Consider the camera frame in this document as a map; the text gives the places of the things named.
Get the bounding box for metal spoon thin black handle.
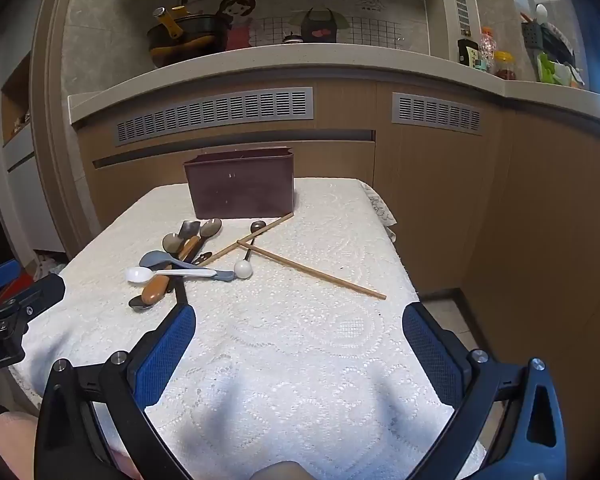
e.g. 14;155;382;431
190;217;223;266

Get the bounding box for beige kitchen countertop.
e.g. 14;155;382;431
67;47;600;128

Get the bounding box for patterned floor cloth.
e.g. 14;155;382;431
32;250;71;278

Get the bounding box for red mat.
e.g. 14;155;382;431
0;272;36;306

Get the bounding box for white column vent grille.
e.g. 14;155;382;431
454;0;470;36

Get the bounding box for long grey vent grille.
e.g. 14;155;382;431
115;87;313;148

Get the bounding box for person's leg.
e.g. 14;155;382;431
0;412;43;480

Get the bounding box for dark brown utensil holder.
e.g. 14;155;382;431
182;147;296;221

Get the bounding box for green and white packets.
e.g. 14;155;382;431
536;52;586;88

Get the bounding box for white plastic spoon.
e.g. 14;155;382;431
125;266;218;285

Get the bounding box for wooden spoon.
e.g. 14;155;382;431
141;235;203;306

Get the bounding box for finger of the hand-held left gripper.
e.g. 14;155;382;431
10;273;66;328
0;259;21;306

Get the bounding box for black pot with yellow handle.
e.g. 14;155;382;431
146;6;229;68

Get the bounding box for jar with yellow lid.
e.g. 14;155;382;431
494;51;517;81

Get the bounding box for short grey vent grille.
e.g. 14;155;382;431
392;92;482;136

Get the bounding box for black dish rack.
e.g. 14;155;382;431
521;15;578;68

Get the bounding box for clear bottle with red cap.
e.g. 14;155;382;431
479;27;498;73

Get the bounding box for wooden kitchen cabinet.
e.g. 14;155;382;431
75;77;600;411

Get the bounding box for white lace tablecloth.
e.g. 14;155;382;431
10;177;486;480

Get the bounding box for wall shelf niche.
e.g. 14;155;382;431
0;52;36;148

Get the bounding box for black slotted spatula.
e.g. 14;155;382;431
178;219;203;266

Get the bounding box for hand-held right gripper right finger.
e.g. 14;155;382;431
401;302;567;480

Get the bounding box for dark sauce bottle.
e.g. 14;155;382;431
457;37;481;67

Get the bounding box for cartoon wall sticker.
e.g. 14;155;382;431
219;0;427;54

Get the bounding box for brown spoon thick black handle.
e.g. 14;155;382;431
161;232;191;307

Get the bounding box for wooden chopstick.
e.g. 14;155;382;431
198;211;295;267
236;240;387;301

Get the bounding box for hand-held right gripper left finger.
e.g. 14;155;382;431
34;304;197;480

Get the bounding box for blue-grey soup spoon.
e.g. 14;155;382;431
139;250;236;283

